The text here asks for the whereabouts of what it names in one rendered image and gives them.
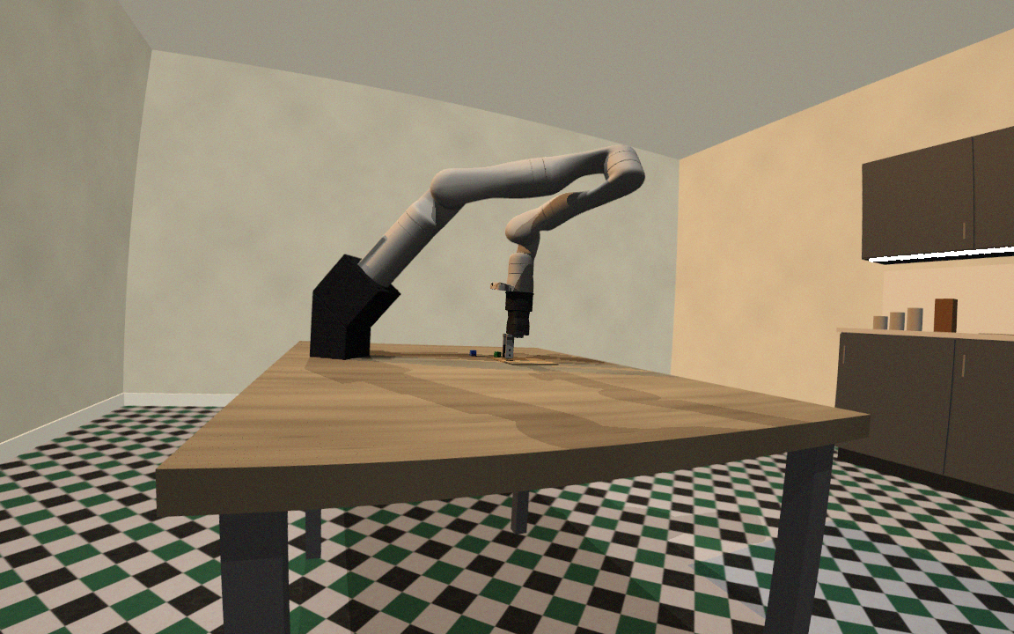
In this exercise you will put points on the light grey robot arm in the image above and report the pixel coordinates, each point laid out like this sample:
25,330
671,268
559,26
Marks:
528,178

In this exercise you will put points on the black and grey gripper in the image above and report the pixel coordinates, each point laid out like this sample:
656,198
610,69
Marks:
519,304

